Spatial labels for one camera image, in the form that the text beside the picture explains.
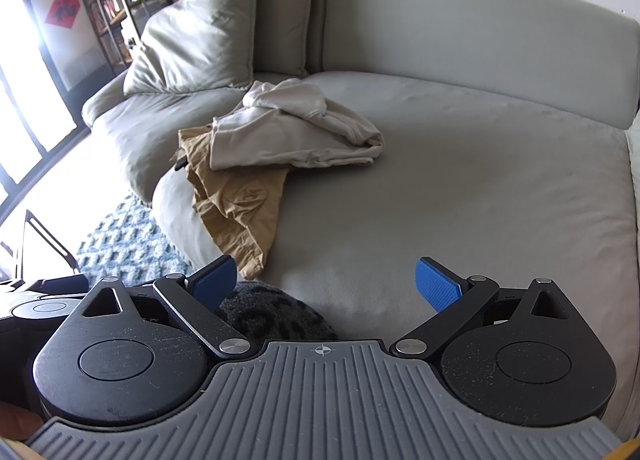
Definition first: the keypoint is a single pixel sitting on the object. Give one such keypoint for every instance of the rear grey-green cushion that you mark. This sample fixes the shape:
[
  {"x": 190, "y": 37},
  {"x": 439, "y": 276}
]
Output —
[{"x": 280, "y": 36}]

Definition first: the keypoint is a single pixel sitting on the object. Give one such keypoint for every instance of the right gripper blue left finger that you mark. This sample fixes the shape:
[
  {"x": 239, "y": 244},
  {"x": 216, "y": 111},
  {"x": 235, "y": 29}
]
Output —
[{"x": 192, "y": 302}]

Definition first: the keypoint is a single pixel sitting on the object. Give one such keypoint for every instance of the grey-green sofa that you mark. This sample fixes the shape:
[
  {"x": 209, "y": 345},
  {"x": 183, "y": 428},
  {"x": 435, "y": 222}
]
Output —
[{"x": 511, "y": 149}]

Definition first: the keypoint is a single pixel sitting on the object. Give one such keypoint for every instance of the white t-shirt with script print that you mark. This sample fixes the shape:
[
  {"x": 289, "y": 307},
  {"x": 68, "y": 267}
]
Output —
[{"x": 292, "y": 123}]

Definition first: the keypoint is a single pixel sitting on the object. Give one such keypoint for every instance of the tan brown garment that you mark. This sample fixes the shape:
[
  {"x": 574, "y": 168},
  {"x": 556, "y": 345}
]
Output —
[{"x": 239, "y": 207}]

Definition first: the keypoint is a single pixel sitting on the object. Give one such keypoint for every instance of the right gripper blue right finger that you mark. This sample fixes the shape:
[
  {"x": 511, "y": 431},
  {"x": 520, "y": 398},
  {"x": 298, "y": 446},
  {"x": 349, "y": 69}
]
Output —
[{"x": 459, "y": 303}]

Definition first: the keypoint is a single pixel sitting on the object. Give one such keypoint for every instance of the blue patterned rug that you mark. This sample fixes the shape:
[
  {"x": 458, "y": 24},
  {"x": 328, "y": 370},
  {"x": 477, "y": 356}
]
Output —
[{"x": 129, "y": 245}]

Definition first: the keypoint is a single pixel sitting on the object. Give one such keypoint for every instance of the front grey-green cushion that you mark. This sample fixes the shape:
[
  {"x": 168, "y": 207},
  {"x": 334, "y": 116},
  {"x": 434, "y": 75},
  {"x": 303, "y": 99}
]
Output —
[{"x": 195, "y": 45}]

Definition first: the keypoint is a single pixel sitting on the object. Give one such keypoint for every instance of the red diamond wall decoration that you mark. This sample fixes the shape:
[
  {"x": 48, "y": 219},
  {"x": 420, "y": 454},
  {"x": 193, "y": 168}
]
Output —
[{"x": 63, "y": 13}]

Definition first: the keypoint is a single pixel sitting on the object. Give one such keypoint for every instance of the grey-green cushion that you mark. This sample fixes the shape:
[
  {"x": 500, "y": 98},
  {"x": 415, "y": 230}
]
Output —
[
  {"x": 195, "y": 45},
  {"x": 280, "y": 36}
]

